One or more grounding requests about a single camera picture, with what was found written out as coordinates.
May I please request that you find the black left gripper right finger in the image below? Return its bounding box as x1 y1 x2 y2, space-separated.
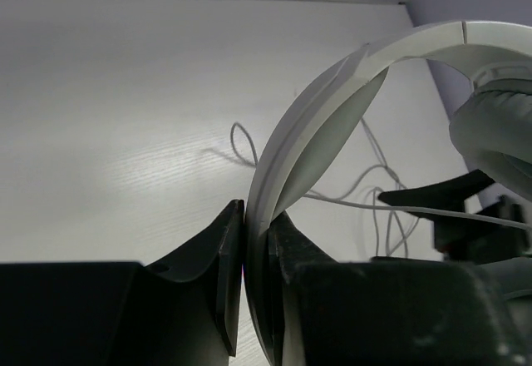
268 213 340 365

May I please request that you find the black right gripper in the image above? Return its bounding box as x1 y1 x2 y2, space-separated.
378 170 531 265

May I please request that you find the white over-ear headphones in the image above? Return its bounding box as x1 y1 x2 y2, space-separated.
244 21 531 363

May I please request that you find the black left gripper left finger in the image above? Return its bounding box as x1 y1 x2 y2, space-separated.
146 200 244 357

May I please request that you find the grey headphone cable with USB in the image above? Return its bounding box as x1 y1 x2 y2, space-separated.
230 118 532 259

